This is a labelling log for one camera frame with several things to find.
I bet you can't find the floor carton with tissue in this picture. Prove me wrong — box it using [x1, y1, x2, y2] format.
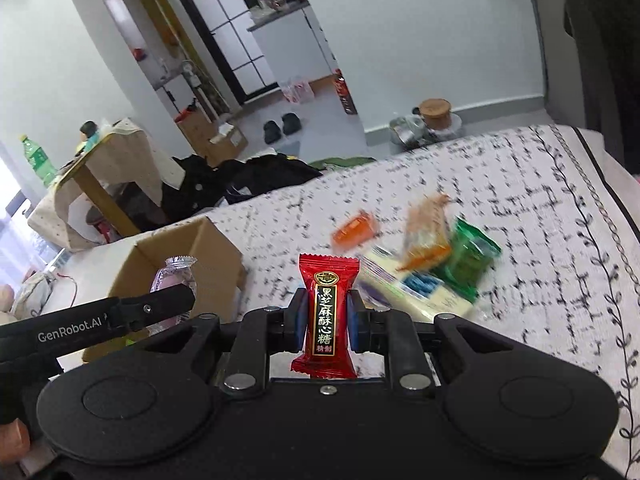
[205, 122, 249, 166]

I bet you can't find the long white snack packet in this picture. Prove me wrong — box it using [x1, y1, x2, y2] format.
[357, 245, 476, 321]

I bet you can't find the white kitchen cabinet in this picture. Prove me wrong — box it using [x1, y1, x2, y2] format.
[250, 2, 341, 86]

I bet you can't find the orange snack packet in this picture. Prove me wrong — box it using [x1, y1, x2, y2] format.
[331, 211, 382, 251]

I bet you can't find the green soda bottle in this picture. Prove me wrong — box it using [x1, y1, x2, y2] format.
[20, 135, 58, 188]

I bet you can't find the brown round tub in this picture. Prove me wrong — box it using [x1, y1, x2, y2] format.
[419, 98, 452, 131]

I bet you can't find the black and white printed blanket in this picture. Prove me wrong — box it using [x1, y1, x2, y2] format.
[200, 125, 640, 461]

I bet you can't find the black clothes pile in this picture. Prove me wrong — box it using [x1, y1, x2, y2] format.
[160, 155, 236, 221]

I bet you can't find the red oil jug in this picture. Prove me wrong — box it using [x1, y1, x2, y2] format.
[334, 70, 358, 116]

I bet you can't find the dark green snack packet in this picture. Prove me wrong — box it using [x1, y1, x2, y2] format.
[435, 217, 502, 306]

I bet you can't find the red candy packet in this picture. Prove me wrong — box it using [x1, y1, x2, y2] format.
[291, 253, 361, 378]

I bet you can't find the red cable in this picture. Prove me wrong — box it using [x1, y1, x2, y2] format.
[55, 272, 80, 308]

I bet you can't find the black framed glass door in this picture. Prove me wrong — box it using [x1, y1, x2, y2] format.
[165, 0, 281, 106]

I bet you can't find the tall cardboard carton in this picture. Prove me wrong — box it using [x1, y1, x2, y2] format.
[175, 107, 221, 158]

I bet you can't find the purple snack packet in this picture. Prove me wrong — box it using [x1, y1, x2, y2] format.
[150, 256, 198, 336]

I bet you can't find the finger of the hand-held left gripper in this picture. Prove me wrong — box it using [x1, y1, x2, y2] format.
[107, 282, 197, 331]

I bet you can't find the cardboard box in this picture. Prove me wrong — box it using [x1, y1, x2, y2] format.
[82, 215, 248, 363]

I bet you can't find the clear plastic trash bag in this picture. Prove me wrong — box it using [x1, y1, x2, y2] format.
[389, 112, 431, 150]

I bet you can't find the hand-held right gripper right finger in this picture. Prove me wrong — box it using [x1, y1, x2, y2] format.
[347, 290, 523, 392]

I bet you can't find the green floor mat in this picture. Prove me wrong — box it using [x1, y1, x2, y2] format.
[310, 156, 378, 171]

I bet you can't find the pink wrapped water bottle pack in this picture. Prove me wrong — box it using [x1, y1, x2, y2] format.
[281, 76, 316, 103]

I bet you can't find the yellow wooden table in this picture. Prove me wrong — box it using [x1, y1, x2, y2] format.
[70, 162, 141, 236]

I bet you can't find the person's left hand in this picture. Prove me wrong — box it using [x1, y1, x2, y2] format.
[0, 417, 31, 461]

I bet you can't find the yellow table with cloth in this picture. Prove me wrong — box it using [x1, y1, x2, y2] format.
[27, 117, 183, 251]

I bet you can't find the black coat on chair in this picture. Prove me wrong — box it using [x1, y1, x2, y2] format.
[545, 0, 640, 171]

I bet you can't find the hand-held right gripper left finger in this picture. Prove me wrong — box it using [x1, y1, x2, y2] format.
[127, 287, 308, 395]

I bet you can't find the black-haired doll figure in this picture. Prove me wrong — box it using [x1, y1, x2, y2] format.
[77, 120, 101, 153]

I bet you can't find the clear bread packet orange label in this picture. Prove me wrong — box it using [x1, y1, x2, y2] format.
[400, 192, 453, 273]

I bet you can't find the white standing fan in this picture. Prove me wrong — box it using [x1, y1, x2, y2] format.
[180, 57, 203, 91]

